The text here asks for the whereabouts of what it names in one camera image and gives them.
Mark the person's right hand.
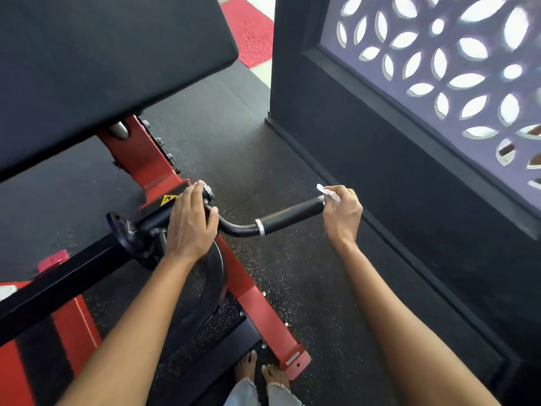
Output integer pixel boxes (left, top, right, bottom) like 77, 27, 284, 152
322, 185, 363, 246

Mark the person's left hand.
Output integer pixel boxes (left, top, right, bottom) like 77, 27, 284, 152
165, 180, 220, 265

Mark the white wipe cloth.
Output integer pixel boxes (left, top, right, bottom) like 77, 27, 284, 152
316, 184, 341, 203

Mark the black curved machine handle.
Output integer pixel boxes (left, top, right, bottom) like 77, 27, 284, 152
203, 195, 326, 238

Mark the person's left forearm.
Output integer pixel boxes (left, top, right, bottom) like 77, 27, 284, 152
57, 252, 199, 406

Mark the person's right forearm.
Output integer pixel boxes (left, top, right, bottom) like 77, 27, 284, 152
333, 240, 501, 406

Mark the black curved guard bar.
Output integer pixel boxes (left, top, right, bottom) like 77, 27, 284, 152
160, 240, 229, 358

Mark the black foot plate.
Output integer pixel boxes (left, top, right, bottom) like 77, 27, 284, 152
146, 312, 273, 406

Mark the person's left foot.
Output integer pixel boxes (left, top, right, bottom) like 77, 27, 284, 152
234, 350, 258, 383

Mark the person's foot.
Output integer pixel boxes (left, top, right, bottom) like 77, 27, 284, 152
234, 350, 258, 383
261, 364, 291, 392

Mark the black padded cushion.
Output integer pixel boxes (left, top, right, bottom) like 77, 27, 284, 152
0, 0, 240, 183

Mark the person's right foot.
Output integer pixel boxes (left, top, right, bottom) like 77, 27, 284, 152
261, 364, 291, 392

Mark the light jeans left leg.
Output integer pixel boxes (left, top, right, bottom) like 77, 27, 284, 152
223, 378, 260, 406

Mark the light jeans leg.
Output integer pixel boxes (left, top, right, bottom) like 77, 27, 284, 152
223, 378, 260, 406
267, 383, 303, 406

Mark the purple lattice screen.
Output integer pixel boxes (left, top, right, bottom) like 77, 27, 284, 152
320, 0, 541, 214

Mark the red floor mat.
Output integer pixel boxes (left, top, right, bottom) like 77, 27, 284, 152
220, 0, 275, 69

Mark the light jeans right leg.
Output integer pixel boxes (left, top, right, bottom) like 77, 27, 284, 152
267, 383, 303, 406

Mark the red gym machine frame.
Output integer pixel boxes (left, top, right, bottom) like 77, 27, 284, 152
0, 115, 312, 406

